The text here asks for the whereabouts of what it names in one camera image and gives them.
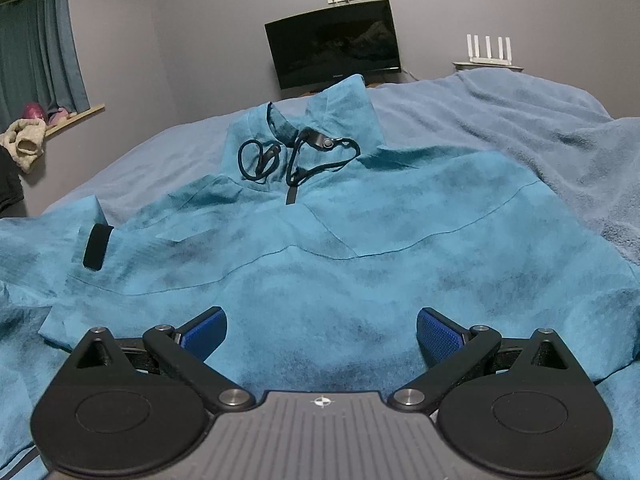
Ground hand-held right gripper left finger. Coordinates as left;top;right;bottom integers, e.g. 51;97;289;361
70;306;257;414

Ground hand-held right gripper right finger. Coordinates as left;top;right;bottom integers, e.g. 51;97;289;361
388;307;599;414

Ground teal jacket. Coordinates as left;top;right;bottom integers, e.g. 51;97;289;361
0;74;640;480

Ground lavender bed sheet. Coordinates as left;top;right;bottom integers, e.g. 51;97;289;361
35;82;451;221

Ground blue fleece blanket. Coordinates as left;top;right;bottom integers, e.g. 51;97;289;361
372;67;640;267

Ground dark cloth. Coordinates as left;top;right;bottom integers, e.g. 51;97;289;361
0;146;25;219

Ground wooden window sill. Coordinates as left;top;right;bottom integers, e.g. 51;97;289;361
44;103;106;137

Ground beige cloth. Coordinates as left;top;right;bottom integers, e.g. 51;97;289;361
0;119;48;175

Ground small white shelf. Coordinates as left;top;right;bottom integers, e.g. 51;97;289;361
452;61;525;74

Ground pink bag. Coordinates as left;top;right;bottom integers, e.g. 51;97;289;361
22;101;71;126

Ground white router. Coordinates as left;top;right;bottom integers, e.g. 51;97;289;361
466;34;514;66

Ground black monitor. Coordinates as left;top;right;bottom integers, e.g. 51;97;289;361
264;0;403;91

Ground teal curtain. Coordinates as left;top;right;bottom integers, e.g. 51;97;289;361
0;0;91;134

